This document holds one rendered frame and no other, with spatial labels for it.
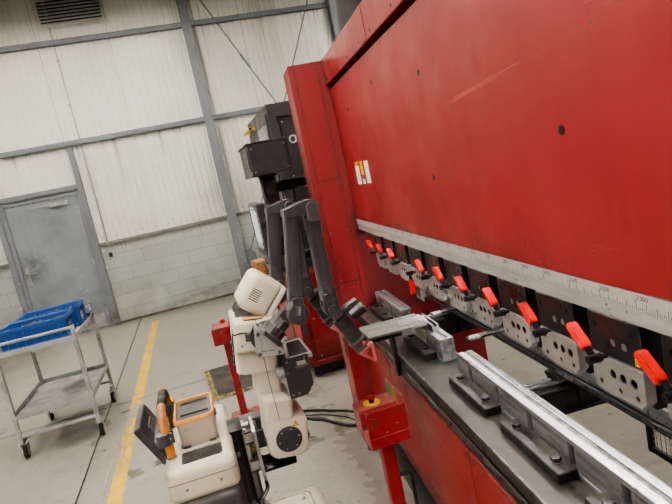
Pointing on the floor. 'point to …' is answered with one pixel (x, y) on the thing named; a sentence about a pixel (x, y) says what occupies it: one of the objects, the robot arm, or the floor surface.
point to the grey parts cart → (44, 402)
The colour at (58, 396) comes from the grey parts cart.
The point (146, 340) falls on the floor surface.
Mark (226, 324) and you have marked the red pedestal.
